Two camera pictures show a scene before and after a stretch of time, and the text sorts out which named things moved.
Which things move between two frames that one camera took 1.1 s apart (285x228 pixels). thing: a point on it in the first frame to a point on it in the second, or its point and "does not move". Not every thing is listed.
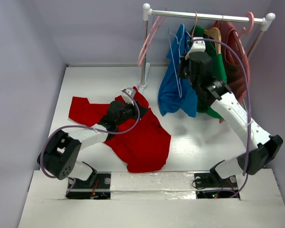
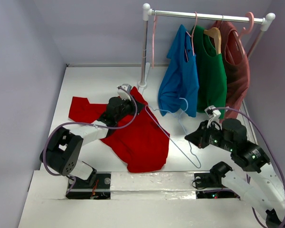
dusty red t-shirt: [235, 76] does not move
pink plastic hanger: [157, 24] to [153, 36]
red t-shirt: [141, 138] does not move
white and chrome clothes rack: [147, 13] does not move
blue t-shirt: [175, 92] does not move
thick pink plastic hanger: [245, 31] does not move
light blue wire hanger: [180, 93] to [179, 114]
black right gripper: [184, 70] to [202, 136]
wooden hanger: [214, 33] does not move
